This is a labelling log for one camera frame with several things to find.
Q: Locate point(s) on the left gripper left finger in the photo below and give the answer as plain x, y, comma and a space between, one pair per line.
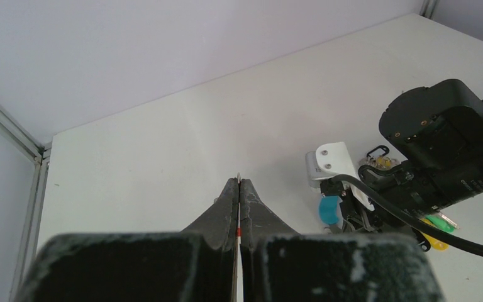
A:
197, 263

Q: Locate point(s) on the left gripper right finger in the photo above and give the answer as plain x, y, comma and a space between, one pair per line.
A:
280, 264

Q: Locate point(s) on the key with red tag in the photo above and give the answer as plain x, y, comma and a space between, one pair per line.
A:
239, 267

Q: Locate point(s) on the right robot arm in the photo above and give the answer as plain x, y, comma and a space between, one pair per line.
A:
439, 130

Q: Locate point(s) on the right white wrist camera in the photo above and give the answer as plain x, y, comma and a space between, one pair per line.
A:
327, 161

